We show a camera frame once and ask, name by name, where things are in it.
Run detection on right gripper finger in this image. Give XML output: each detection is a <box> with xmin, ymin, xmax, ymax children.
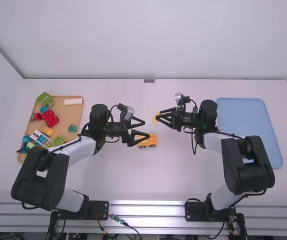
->
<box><xmin>157</xmin><ymin>106</ymin><xmax>178</xmax><ymax>117</ymax></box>
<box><xmin>156</xmin><ymin>114</ymin><xmax>176</xmax><ymax>131</ymax></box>

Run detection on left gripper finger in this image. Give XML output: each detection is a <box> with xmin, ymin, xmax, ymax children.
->
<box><xmin>130</xmin><ymin>115</ymin><xmax>146</xmax><ymax>128</ymax></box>
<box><xmin>128</xmin><ymin>129</ymin><xmax>151</xmax><ymax>148</ymax></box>

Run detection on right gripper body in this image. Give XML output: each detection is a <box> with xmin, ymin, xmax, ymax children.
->
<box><xmin>172</xmin><ymin>106</ymin><xmax>186</xmax><ymax>133</ymax></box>

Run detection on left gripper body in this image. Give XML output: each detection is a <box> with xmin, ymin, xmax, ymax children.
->
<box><xmin>119</xmin><ymin>121</ymin><xmax>134</xmax><ymax>148</ymax></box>

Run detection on yellow toy car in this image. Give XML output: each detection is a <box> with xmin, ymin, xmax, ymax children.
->
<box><xmin>137</xmin><ymin>133</ymin><xmax>159</xmax><ymax>149</ymax></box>

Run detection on tan tray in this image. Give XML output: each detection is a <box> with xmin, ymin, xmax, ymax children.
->
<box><xmin>17</xmin><ymin>95</ymin><xmax>85</xmax><ymax>164</ymax></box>

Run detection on long white toy brick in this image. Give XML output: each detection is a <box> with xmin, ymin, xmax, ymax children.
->
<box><xmin>63</xmin><ymin>97</ymin><xmax>84</xmax><ymax>106</ymax></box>

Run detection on blue mat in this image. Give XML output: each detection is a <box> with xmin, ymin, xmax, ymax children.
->
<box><xmin>215</xmin><ymin>97</ymin><xmax>284</xmax><ymax>169</ymax></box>

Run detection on green wheeled toy brick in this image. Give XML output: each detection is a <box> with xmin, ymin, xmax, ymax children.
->
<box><xmin>45</xmin><ymin>136</ymin><xmax>67</xmax><ymax>148</ymax></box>

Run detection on red wheeled toy brick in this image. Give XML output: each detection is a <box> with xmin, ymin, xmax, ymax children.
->
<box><xmin>41</xmin><ymin>109</ymin><xmax>60</xmax><ymax>127</ymax></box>

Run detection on orange toy brick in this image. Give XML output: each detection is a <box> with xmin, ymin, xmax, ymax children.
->
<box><xmin>41</xmin><ymin>126</ymin><xmax>55</xmax><ymax>136</ymax></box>

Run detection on silver rails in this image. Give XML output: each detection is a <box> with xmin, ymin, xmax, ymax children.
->
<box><xmin>0</xmin><ymin>199</ymin><xmax>287</xmax><ymax>235</ymax></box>

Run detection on lime green toy brick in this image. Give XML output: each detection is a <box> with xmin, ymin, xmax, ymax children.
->
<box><xmin>36</xmin><ymin>91</ymin><xmax>55</xmax><ymax>107</ymax></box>

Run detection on white window toy brick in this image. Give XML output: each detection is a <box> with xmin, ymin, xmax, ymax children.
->
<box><xmin>29</xmin><ymin>129</ymin><xmax>52</xmax><ymax>147</ymax></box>

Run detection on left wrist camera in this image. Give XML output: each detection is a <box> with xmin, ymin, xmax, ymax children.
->
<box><xmin>117</xmin><ymin>102</ymin><xmax>136</xmax><ymax>125</ymax></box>

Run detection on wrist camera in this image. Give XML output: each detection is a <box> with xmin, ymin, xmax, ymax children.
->
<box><xmin>174</xmin><ymin>92</ymin><xmax>191</xmax><ymax>106</ymax></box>
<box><xmin>117</xmin><ymin>102</ymin><xmax>136</xmax><ymax>125</ymax></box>

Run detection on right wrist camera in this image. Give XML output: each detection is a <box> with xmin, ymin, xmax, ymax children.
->
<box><xmin>174</xmin><ymin>92</ymin><xmax>191</xmax><ymax>106</ymax></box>

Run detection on black cable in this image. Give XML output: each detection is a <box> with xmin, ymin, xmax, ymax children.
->
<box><xmin>183</xmin><ymin>126</ymin><xmax>199</xmax><ymax>156</ymax></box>
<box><xmin>107</xmin><ymin>104</ymin><xmax>121</xmax><ymax>126</ymax></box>
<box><xmin>123</xmin><ymin>221</ymin><xmax>144</xmax><ymax>240</ymax></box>
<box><xmin>209</xmin><ymin>221</ymin><xmax>227</xmax><ymax>240</ymax></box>

